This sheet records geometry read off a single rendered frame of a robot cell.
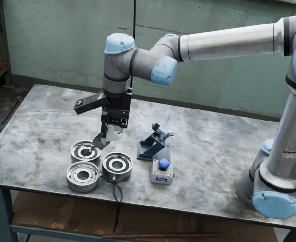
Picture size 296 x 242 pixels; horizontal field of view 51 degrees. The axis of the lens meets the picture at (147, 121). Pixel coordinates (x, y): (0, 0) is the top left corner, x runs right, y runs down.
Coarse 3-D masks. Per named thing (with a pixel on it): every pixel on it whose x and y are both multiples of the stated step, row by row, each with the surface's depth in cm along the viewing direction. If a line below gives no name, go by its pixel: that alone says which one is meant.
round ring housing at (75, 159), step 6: (78, 144) 111; (84, 144) 112; (90, 144) 112; (72, 150) 108; (78, 150) 109; (84, 150) 111; (72, 156) 105; (90, 156) 108; (96, 156) 108; (96, 162) 107
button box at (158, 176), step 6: (156, 162) 108; (156, 168) 106; (162, 168) 106; (168, 168) 107; (156, 174) 104; (162, 174) 104; (168, 174) 104; (174, 174) 108; (156, 180) 105; (162, 180) 105; (168, 180) 105
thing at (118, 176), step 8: (112, 152) 109; (120, 152) 110; (104, 160) 107; (112, 160) 108; (120, 160) 108; (128, 160) 109; (104, 168) 103; (112, 168) 105; (112, 176) 103; (120, 176) 103
